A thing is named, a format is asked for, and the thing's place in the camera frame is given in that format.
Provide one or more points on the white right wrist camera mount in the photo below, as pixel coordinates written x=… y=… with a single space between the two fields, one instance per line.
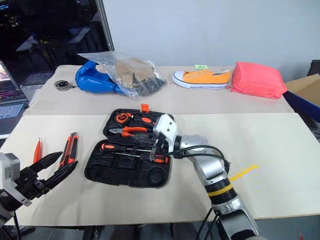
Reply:
x=166 y=127

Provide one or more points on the orange tweezers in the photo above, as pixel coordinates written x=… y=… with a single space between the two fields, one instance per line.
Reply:
x=37 y=152

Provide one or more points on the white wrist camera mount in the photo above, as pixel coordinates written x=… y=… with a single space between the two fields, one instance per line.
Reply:
x=8 y=167
x=166 y=127

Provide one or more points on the orange black thick screwdriver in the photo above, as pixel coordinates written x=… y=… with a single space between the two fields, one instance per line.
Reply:
x=107 y=146

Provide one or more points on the black plastic tool case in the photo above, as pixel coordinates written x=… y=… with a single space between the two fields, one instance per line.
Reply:
x=120 y=172

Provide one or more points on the dark chair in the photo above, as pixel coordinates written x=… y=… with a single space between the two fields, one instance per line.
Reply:
x=315 y=66

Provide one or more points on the yellow tape strip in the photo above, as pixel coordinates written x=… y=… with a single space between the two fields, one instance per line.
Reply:
x=243 y=172

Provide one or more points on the orange black tape measure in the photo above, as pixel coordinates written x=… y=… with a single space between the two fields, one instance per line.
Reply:
x=122 y=117

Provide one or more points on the metal pillar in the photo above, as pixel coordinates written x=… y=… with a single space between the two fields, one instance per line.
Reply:
x=105 y=25

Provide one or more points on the blue boxing glove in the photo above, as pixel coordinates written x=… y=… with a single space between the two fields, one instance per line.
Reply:
x=92 y=80

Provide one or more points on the silver laptop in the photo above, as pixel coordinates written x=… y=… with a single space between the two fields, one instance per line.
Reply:
x=10 y=110

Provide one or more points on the green sticky note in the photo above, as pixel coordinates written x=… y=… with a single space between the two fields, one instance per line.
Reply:
x=201 y=66

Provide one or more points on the orange black utility knife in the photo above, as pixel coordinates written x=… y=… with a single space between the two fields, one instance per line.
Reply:
x=70 y=147

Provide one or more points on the orange black thin screwdriver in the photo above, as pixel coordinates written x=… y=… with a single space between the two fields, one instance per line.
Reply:
x=161 y=159

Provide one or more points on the orange canvas sneaker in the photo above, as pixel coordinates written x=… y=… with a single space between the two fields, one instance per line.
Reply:
x=205 y=78

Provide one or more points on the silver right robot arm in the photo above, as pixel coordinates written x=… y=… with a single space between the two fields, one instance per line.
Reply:
x=212 y=170

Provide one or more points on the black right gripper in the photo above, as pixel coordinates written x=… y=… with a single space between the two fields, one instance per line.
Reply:
x=164 y=144

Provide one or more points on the coral pink fabric pouch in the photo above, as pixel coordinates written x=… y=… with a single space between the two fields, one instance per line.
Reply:
x=257 y=80

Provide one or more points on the brown cardboard piece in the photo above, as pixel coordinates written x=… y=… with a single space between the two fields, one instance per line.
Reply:
x=127 y=70

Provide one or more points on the clear plastic bag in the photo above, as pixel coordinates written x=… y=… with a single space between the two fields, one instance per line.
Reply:
x=130 y=57

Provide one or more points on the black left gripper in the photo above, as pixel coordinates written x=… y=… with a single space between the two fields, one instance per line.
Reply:
x=30 y=183

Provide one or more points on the brown cardboard box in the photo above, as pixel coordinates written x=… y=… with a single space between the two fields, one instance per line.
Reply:
x=307 y=85

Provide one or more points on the round metal tin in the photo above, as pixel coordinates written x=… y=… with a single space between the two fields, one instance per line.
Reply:
x=61 y=84

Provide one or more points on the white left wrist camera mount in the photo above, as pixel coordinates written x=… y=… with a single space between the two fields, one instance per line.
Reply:
x=8 y=167

